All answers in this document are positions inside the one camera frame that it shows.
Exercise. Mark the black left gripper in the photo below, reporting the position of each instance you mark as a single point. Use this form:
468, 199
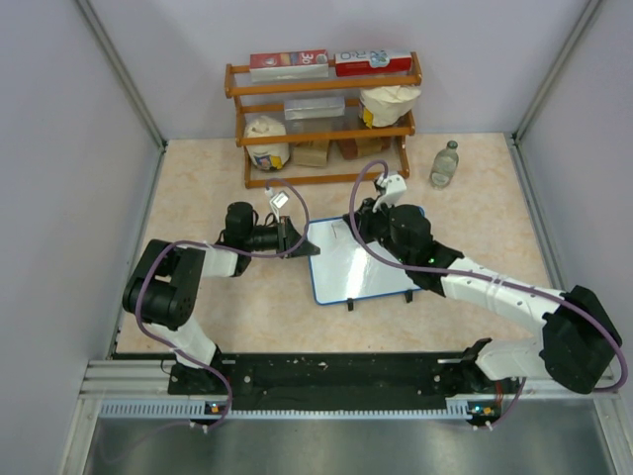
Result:
288, 237

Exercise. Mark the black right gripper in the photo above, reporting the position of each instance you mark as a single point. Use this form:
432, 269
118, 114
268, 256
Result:
365, 217

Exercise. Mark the blue-framed whiteboard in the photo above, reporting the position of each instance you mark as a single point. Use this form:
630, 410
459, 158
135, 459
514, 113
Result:
344, 269

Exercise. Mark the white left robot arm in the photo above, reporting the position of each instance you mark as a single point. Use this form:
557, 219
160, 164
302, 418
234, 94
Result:
163, 288

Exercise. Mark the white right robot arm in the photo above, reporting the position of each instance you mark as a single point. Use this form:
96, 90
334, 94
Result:
572, 339

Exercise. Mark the brown block under shelf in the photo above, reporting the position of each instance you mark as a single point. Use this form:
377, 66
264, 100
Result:
361, 147

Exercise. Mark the brown box under shelf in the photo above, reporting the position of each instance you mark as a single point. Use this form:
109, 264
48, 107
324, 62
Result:
311, 154

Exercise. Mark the white cloth bag left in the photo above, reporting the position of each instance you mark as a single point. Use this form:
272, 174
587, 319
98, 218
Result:
267, 156

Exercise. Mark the white cloth bag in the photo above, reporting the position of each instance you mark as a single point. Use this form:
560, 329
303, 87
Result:
382, 107
267, 156

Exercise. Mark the wooden shelf rack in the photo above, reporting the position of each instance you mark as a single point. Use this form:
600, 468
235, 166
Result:
331, 125

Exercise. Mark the clear plastic box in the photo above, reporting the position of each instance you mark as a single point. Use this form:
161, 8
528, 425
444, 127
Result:
314, 108

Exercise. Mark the clear glass bottle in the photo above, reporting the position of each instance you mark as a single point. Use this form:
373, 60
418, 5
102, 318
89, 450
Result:
444, 166

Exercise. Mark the white cloth bag right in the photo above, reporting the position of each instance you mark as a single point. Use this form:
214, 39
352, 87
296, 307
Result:
382, 107

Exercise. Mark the red toothpaste box left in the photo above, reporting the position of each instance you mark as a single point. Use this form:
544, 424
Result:
289, 65

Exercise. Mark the red toothpaste box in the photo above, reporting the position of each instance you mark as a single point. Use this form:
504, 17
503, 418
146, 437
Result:
371, 62
289, 65

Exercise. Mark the red toothpaste box right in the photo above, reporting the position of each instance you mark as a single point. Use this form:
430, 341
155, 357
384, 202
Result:
371, 62

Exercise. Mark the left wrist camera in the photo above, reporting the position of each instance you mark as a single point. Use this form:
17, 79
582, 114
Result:
276, 200

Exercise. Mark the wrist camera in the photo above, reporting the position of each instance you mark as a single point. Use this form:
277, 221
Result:
276, 200
390, 188

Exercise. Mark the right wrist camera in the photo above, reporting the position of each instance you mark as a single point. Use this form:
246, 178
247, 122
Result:
390, 188

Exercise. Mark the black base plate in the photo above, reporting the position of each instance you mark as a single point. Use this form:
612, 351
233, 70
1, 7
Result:
335, 381

